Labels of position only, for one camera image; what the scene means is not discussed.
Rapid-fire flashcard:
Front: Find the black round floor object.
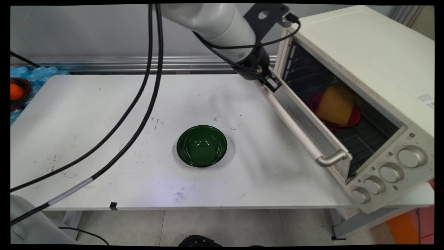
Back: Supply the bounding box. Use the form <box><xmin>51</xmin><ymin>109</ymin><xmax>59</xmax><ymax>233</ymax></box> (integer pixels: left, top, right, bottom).
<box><xmin>178</xmin><ymin>235</ymin><xmax>222</xmax><ymax>247</ymax></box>

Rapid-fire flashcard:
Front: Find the dark brown bowl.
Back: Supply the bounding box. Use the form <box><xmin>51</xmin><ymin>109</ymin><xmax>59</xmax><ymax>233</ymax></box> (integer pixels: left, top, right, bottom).
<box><xmin>10</xmin><ymin>77</ymin><xmax>32</xmax><ymax>112</ymax></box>

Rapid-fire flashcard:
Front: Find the grey table leg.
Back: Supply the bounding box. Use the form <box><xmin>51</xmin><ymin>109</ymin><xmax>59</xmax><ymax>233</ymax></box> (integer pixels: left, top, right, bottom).
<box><xmin>62</xmin><ymin>211</ymin><xmax>84</xmax><ymax>241</ymax></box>

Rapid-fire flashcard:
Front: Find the dark green bowl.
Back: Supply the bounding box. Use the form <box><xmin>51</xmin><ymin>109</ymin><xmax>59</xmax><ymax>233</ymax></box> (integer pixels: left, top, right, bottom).
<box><xmin>176</xmin><ymin>125</ymin><xmax>228</xmax><ymax>168</ymax></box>

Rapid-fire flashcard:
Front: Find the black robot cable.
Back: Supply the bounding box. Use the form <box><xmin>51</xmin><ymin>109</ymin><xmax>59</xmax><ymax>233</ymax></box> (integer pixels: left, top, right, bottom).
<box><xmin>10</xmin><ymin>3</ymin><xmax>154</xmax><ymax>192</ymax></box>
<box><xmin>10</xmin><ymin>3</ymin><xmax>164</xmax><ymax>225</ymax></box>

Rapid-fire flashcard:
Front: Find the aluminium profile rail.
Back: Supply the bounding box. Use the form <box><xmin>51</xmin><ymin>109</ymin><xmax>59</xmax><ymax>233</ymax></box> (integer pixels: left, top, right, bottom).
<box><xmin>10</xmin><ymin>56</ymin><xmax>278</xmax><ymax>74</ymax></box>

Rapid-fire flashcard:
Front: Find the small silver oven knob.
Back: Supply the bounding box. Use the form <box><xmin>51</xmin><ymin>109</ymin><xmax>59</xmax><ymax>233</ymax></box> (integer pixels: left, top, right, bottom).
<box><xmin>351</xmin><ymin>187</ymin><xmax>371</xmax><ymax>205</ymax></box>

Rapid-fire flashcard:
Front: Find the toaster oven glass door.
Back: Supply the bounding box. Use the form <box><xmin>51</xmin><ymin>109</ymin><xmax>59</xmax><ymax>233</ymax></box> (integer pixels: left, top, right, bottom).
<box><xmin>257</xmin><ymin>68</ymin><xmax>353</xmax><ymax>182</ymax></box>

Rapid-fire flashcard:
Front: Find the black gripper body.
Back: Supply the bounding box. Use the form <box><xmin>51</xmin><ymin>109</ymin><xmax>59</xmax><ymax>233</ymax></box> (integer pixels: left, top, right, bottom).
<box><xmin>233</xmin><ymin>46</ymin><xmax>272</xmax><ymax>81</ymax></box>

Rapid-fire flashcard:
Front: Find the black floor cable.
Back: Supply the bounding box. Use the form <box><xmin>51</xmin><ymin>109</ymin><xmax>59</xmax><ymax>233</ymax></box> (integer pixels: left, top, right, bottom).
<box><xmin>58</xmin><ymin>227</ymin><xmax>111</xmax><ymax>246</ymax></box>

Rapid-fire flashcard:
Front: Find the orange fruit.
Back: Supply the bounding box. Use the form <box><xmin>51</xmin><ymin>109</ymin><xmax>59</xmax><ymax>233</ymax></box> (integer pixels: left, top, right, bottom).
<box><xmin>10</xmin><ymin>84</ymin><xmax>25</xmax><ymax>101</ymax></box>

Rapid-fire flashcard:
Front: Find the grey table leg frame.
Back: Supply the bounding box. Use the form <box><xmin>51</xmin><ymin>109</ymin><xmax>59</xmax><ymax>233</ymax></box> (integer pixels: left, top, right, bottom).
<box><xmin>331</xmin><ymin>207</ymin><xmax>418</xmax><ymax>241</ymax></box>

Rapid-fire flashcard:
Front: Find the red plate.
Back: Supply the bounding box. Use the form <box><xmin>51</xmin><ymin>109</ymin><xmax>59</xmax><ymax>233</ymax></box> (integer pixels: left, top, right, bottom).
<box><xmin>309</xmin><ymin>92</ymin><xmax>361</xmax><ymax>131</ymax></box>

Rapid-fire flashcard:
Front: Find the thin black background cable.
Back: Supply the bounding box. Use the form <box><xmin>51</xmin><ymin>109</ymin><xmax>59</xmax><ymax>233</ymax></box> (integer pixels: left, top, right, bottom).
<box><xmin>10</xmin><ymin>51</ymin><xmax>41</xmax><ymax>69</ymax></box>

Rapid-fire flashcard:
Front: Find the cream toaster oven body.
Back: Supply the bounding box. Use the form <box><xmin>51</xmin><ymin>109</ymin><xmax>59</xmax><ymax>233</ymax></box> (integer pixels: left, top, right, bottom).
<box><xmin>276</xmin><ymin>5</ymin><xmax>435</xmax><ymax>214</ymax></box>

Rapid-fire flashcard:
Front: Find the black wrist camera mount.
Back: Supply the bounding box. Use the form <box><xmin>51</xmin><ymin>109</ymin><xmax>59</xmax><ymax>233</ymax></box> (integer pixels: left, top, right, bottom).
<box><xmin>243</xmin><ymin>3</ymin><xmax>299</xmax><ymax>39</ymax></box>

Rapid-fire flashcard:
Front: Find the large silver oven knob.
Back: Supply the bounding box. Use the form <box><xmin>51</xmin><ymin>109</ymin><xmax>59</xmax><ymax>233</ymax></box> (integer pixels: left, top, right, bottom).
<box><xmin>398</xmin><ymin>146</ymin><xmax>428</xmax><ymax>169</ymax></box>

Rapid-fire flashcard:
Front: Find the blue plastic wrapped pack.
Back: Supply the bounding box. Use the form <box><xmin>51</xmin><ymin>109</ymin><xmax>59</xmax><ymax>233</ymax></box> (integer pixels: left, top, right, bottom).
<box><xmin>10</xmin><ymin>67</ymin><xmax>70</xmax><ymax>126</ymax></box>

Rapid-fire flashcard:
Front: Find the white oven label sticker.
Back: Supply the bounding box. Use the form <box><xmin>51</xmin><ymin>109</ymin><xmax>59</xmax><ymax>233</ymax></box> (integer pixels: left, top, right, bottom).
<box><xmin>418</xmin><ymin>92</ymin><xmax>435</xmax><ymax>109</ymax></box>

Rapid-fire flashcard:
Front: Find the orange floor object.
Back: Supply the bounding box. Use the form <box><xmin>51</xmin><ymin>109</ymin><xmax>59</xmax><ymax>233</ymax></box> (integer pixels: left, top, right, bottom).
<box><xmin>386</xmin><ymin>206</ymin><xmax>435</xmax><ymax>245</ymax></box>

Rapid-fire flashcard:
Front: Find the light grey rounded housing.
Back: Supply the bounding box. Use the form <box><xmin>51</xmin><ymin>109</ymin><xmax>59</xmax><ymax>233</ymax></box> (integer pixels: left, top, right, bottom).
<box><xmin>10</xmin><ymin>194</ymin><xmax>75</xmax><ymax>245</ymax></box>

